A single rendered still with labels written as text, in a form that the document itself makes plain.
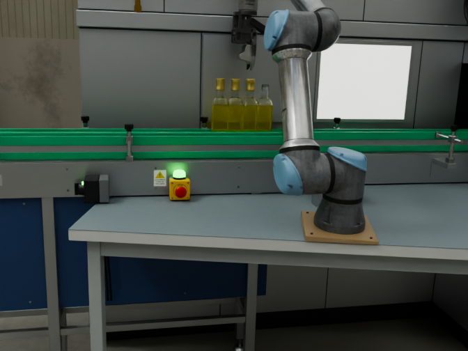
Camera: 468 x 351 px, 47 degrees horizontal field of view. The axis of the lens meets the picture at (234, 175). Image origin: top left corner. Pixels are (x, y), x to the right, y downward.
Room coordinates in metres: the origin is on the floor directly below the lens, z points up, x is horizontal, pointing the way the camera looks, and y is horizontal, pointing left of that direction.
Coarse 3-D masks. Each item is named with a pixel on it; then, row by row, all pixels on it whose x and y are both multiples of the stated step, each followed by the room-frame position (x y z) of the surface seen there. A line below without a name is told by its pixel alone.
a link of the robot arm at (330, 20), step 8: (296, 0) 1.85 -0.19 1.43; (304, 0) 1.81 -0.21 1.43; (312, 0) 1.79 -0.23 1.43; (296, 8) 1.87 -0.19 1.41; (304, 8) 1.78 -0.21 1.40; (312, 8) 1.75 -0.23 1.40; (320, 8) 1.71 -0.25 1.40; (328, 8) 1.71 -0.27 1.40; (320, 16) 1.83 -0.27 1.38; (328, 16) 1.63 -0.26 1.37; (336, 16) 1.68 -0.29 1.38; (328, 24) 1.61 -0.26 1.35; (336, 24) 1.64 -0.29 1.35; (328, 32) 1.61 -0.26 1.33; (336, 32) 1.63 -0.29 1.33; (328, 40) 1.62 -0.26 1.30; (336, 40) 1.67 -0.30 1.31; (320, 48) 1.63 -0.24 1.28; (328, 48) 1.65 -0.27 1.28
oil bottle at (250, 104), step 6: (246, 102) 2.04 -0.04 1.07; (252, 102) 2.05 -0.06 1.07; (246, 108) 2.04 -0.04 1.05; (252, 108) 2.05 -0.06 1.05; (246, 114) 2.04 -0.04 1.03; (252, 114) 2.05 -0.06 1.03; (246, 120) 2.04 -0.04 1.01; (252, 120) 2.05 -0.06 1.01; (246, 126) 2.04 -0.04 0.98; (252, 126) 2.05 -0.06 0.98
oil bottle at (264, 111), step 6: (258, 102) 2.06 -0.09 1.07; (264, 102) 2.06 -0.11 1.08; (270, 102) 2.06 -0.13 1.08; (258, 108) 2.06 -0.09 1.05; (264, 108) 2.06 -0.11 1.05; (270, 108) 2.06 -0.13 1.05; (258, 114) 2.06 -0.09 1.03; (264, 114) 2.06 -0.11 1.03; (270, 114) 2.06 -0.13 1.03; (258, 120) 2.06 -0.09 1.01; (264, 120) 2.06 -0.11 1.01; (270, 120) 2.06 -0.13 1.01; (258, 126) 2.06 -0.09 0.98; (264, 126) 2.06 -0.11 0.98; (270, 126) 2.06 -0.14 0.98
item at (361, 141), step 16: (320, 144) 2.09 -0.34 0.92; (336, 144) 2.10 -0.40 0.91; (352, 144) 2.12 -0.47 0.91; (368, 144) 2.13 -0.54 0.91; (384, 144) 2.15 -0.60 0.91; (400, 144) 2.16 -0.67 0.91; (416, 144) 2.17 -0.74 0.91; (432, 144) 2.19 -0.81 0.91; (448, 144) 2.20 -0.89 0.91; (464, 144) 2.22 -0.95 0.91
